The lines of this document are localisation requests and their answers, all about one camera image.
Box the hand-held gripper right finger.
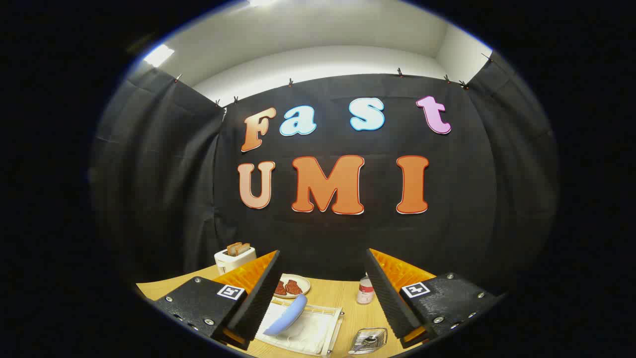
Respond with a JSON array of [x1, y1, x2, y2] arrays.
[[365, 248, 500, 349]]

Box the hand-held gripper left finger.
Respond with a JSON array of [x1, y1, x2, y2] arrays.
[[153, 250, 284, 352]]

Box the blue plate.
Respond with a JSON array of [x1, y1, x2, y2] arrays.
[[263, 294, 308, 336]]

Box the silver wire basket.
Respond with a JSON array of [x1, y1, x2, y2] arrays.
[[349, 327, 388, 355]]

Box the white wire dish rack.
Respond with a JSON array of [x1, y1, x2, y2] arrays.
[[254, 297, 344, 358]]

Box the beige round dish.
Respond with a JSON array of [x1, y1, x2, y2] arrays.
[[273, 274, 311, 299]]

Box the clear bottle with red label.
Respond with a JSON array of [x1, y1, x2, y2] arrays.
[[357, 273, 374, 305]]

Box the white toaster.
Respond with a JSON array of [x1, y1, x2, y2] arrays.
[[214, 247, 257, 275]]

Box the ceiling light panel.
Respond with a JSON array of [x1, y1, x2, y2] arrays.
[[143, 44, 175, 68]]

